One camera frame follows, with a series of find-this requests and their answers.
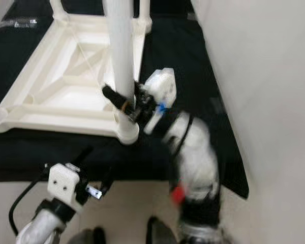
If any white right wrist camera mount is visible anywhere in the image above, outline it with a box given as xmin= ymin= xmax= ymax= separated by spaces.
xmin=142 ymin=68 xmax=177 ymax=136

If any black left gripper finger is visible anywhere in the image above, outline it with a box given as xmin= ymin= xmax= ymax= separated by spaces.
xmin=99 ymin=168 xmax=115 ymax=192
xmin=71 ymin=146 xmax=95 ymax=166

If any silver robot left leg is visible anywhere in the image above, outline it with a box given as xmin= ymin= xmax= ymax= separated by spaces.
xmin=69 ymin=227 xmax=108 ymax=244

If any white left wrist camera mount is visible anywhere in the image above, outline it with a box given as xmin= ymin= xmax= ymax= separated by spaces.
xmin=47 ymin=163 xmax=82 ymax=207

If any silver robot right leg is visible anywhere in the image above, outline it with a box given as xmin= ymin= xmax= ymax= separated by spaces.
xmin=146 ymin=216 xmax=179 ymax=244

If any black table cloth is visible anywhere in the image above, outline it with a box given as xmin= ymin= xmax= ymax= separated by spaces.
xmin=0 ymin=0 xmax=250 ymax=199

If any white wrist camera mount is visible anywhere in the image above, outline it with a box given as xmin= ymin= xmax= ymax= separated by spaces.
xmin=47 ymin=163 xmax=82 ymax=207
xmin=142 ymin=68 xmax=177 ymax=136

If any silver robot leg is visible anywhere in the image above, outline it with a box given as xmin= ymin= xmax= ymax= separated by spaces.
xmin=69 ymin=227 xmax=108 ymax=244
xmin=146 ymin=216 xmax=179 ymax=244

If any white plastic table top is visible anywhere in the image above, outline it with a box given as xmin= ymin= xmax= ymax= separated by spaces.
xmin=0 ymin=14 xmax=153 ymax=145

